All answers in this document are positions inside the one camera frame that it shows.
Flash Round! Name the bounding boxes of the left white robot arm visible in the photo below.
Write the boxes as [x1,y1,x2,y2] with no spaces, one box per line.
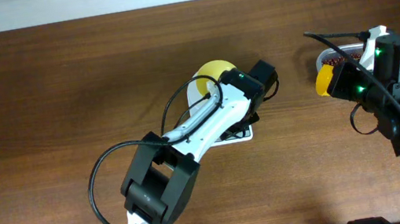
[87,60,279,224]

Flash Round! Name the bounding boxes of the yellow measuring scoop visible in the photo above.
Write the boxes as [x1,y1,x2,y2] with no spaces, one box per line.
[315,64,334,97]

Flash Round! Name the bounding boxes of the clear plastic container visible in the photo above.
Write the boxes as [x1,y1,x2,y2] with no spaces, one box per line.
[315,43,364,72]

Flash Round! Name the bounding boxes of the red beans in container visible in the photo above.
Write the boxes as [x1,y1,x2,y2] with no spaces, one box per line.
[321,53,361,67]

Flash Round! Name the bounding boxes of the white digital kitchen scale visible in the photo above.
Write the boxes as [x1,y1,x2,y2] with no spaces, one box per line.
[183,64,255,149]

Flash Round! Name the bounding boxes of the yellow plastic bowl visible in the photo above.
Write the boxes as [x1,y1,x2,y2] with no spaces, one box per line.
[196,60,235,96]

